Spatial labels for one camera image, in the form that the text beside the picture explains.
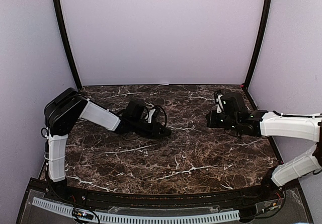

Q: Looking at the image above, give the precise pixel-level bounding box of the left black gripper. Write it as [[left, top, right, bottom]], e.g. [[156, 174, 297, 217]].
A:
[[131, 118, 169, 138]]

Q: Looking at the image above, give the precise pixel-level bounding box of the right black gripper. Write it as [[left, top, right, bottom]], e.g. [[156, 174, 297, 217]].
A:
[[207, 109, 239, 131]]

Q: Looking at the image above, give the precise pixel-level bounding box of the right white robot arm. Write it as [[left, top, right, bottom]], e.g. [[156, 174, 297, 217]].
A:
[[206, 91, 321, 201]]

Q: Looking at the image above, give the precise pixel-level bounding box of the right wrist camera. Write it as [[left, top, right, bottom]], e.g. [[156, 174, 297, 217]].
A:
[[214, 90, 223, 114]]

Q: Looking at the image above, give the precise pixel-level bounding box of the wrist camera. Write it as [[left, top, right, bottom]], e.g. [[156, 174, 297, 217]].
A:
[[144, 106, 161, 123], [214, 90, 223, 114]]

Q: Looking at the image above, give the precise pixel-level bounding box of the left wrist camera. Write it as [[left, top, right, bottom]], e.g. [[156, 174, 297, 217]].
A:
[[144, 106, 161, 123]]

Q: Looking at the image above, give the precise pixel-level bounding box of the black front rail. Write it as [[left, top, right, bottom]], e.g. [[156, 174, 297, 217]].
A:
[[56, 185, 263, 208]]

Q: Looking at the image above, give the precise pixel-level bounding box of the right black frame post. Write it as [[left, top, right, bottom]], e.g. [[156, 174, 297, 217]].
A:
[[243, 0, 272, 91]]

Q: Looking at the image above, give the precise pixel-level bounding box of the black frame post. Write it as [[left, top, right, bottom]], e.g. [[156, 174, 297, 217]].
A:
[[243, 0, 272, 91], [53, 0, 83, 90]]

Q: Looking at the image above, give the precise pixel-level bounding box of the white slotted cable duct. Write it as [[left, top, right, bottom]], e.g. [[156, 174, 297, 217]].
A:
[[31, 197, 240, 223]]

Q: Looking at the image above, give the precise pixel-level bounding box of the left black frame post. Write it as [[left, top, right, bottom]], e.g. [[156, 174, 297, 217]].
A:
[[53, 0, 83, 90]]

